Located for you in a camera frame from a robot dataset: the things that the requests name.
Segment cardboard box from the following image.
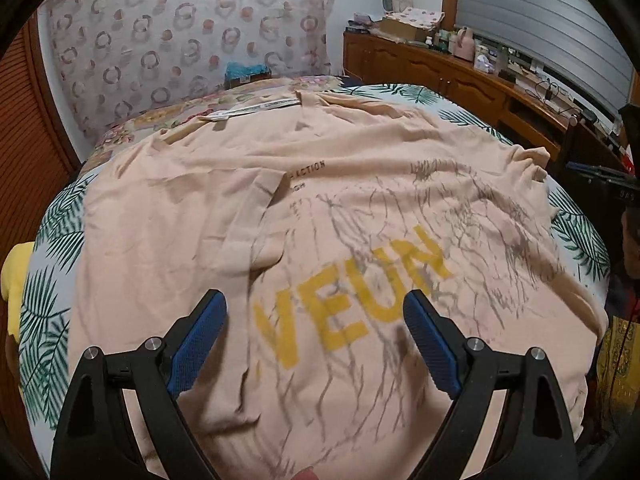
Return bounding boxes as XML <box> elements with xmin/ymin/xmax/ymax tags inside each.
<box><xmin>372</xmin><ymin>17</ymin><xmax>431</xmax><ymax>43</ymax></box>

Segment beige printed t-shirt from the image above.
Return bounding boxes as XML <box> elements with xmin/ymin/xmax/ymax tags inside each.
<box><xmin>67</xmin><ymin>89</ymin><xmax>608</xmax><ymax>480</ymax></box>

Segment circle pattern sheer curtain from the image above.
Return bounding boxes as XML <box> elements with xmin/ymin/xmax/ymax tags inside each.
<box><xmin>37</xmin><ymin>0</ymin><xmax>338</xmax><ymax>146</ymax></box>

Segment palm leaf print bed sheet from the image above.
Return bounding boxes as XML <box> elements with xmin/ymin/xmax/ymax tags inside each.
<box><xmin>17</xmin><ymin>82</ymin><xmax>613</xmax><ymax>431</ymax></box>

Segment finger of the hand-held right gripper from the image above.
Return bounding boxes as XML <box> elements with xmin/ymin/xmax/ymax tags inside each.
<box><xmin>566</xmin><ymin>161</ymin><xmax>640</xmax><ymax>186</ymax></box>

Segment grey window blinds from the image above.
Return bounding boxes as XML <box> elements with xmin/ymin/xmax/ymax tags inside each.
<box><xmin>452</xmin><ymin>0</ymin><xmax>636</xmax><ymax>111</ymax></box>

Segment pink bottle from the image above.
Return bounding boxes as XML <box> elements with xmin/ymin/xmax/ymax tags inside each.
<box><xmin>454</xmin><ymin>26</ymin><xmax>475</xmax><ymax>58</ymax></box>

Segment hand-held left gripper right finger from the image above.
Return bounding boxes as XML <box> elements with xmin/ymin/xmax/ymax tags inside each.
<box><xmin>402</xmin><ymin>288</ymin><xmax>581</xmax><ymax>480</ymax></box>

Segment floral pillow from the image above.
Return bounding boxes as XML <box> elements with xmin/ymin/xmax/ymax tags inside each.
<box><xmin>87</xmin><ymin>74</ymin><xmax>361</xmax><ymax>161</ymax></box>

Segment yellow plush toy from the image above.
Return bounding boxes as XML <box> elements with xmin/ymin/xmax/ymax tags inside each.
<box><xmin>0</xmin><ymin>241</ymin><xmax>36</xmax><ymax>336</ymax></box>

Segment floral cloth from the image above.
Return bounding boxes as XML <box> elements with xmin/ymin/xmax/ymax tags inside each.
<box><xmin>387</xmin><ymin>6</ymin><xmax>446</xmax><ymax>28</ymax></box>

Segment teal fluffy item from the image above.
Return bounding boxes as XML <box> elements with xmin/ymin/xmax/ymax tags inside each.
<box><xmin>224</xmin><ymin>61</ymin><xmax>267</xmax><ymax>83</ymax></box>

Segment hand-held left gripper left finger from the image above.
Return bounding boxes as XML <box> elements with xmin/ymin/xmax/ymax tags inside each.
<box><xmin>50</xmin><ymin>288</ymin><xmax>228</xmax><ymax>480</ymax></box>

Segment wooden cabinet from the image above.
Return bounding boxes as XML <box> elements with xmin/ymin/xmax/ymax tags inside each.
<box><xmin>342</xmin><ymin>30</ymin><xmax>626</xmax><ymax>181</ymax></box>

